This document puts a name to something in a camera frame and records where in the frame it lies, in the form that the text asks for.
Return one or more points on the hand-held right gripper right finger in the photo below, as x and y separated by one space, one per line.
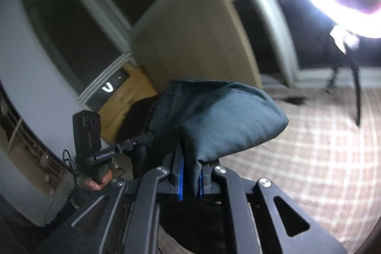
206 179

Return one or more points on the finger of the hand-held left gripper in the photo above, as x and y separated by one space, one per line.
137 141

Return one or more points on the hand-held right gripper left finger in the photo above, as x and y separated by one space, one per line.
180 179

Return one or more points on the dark grey pants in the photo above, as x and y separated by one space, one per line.
214 117

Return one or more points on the person's left hand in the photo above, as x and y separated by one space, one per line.
96 184

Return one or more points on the black garment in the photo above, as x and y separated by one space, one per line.
134 120

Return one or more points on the yellow cardboard box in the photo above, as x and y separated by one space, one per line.
128 90

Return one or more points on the plaid blanket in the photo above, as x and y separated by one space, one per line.
312 158

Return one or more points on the white framed window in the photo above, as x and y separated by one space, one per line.
68 27
256 39

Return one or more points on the wooden board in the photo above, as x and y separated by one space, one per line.
193 42

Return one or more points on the black tripod stand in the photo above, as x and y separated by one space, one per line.
355 87

